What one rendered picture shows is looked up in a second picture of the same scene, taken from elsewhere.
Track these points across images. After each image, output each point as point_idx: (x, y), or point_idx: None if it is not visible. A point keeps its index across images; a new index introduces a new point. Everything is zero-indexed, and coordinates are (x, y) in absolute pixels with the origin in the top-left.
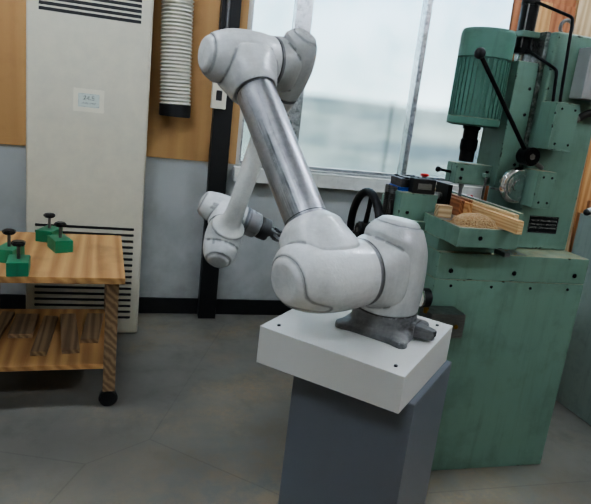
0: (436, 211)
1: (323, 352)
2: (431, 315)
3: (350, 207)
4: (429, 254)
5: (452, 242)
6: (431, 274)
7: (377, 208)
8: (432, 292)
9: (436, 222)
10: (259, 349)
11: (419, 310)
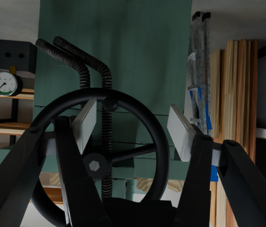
0: (56, 177)
1: None
2: None
3: (157, 197)
4: (52, 129)
5: (6, 151)
6: (41, 108)
7: (36, 209)
8: (34, 89)
9: (47, 166)
10: None
11: (56, 61)
